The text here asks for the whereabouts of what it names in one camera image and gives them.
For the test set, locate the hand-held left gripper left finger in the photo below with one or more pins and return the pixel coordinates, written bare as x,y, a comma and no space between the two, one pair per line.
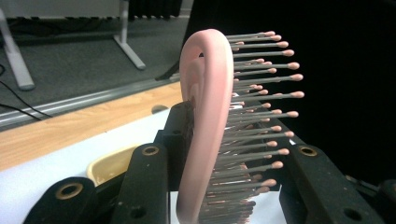
176,140

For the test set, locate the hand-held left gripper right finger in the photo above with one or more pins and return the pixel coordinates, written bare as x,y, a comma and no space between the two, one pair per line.
284,186

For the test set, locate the pink hairbrush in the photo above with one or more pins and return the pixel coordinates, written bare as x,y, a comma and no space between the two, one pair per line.
207,102

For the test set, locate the cream plastic holder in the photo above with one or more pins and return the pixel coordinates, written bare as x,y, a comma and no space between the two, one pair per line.
106,166

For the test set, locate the grey metal rail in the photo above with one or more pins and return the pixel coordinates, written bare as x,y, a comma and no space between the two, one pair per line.
81,101

